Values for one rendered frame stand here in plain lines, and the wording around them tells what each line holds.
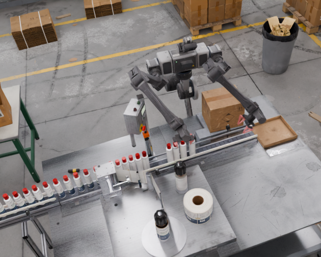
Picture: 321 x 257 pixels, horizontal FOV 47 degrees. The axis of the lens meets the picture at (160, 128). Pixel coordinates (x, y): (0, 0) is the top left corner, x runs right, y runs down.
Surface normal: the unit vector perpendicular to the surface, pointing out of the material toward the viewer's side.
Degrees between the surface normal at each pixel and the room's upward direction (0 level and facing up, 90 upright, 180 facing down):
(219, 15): 91
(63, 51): 0
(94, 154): 0
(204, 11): 88
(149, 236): 0
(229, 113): 90
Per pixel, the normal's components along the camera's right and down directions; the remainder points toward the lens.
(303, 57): -0.09, -0.69
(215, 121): 0.22, 0.69
